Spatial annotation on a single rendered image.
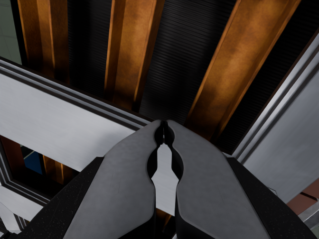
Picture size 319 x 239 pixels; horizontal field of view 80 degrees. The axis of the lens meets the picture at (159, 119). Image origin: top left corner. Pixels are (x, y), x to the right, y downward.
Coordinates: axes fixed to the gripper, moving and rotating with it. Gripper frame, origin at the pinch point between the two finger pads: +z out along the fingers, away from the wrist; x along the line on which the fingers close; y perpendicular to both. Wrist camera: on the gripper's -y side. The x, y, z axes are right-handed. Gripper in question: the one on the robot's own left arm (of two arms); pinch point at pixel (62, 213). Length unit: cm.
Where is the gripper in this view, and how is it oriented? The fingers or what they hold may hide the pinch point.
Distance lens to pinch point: 53.9
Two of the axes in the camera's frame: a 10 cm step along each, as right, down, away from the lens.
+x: -9.2, -3.8, 1.1
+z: 3.1, -5.1, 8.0
